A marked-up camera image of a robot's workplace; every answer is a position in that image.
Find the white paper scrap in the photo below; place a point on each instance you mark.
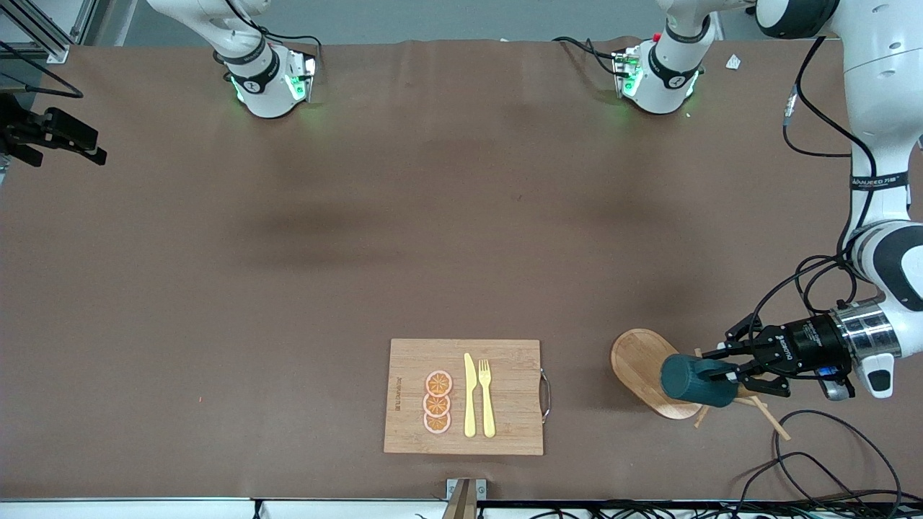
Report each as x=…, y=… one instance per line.
x=733, y=62

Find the brown table cover sheet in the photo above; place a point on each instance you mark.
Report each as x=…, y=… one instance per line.
x=216, y=324

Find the metal table bracket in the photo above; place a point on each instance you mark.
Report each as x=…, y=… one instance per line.
x=465, y=494

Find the aluminium frame post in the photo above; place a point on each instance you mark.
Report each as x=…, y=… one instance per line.
x=50, y=40

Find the wooden mug rack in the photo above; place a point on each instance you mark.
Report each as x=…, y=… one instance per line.
x=638, y=360

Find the yellow plastic fork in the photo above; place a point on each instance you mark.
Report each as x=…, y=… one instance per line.
x=488, y=411

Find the yellow plastic knife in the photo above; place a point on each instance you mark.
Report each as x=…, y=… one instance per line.
x=470, y=404

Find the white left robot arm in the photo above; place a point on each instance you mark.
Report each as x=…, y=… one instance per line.
x=880, y=108

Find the bamboo cutting board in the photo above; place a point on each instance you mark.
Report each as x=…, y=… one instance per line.
x=512, y=389

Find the toy orange slice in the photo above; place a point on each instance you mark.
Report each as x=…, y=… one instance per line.
x=436, y=405
x=437, y=424
x=438, y=382

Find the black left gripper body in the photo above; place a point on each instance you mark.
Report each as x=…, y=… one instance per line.
x=805, y=345

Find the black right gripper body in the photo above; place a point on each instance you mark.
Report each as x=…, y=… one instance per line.
x=45, y=131

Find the dark teal cup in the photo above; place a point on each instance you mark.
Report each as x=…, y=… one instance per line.
x=689, y=382

